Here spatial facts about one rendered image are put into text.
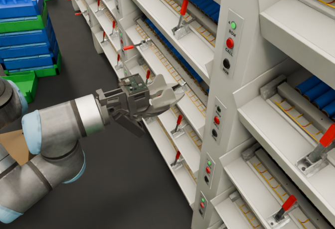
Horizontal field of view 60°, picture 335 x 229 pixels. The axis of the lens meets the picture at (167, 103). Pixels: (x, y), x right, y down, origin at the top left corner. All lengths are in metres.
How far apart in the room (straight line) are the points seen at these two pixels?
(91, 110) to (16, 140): 0.78
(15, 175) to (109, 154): 0.74
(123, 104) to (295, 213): 0.43
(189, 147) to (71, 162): 0.40
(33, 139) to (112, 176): 0.73
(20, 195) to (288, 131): 0.57
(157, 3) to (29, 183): 0.58
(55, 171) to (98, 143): 0.75
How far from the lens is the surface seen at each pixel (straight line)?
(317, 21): 0.43
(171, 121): 1.04
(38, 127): 0.66
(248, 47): 0.49
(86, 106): 0.66
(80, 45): 2.18
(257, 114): 0.56
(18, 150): 1.36
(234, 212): 0.87
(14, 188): 0.74
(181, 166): 1.16
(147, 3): 0.92
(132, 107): 0.67
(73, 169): 0.77
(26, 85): 1.93
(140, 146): 1.43
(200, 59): 0.67
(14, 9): 1.75
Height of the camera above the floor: 1.12
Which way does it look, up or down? 44 degrees down
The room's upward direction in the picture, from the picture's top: straight up
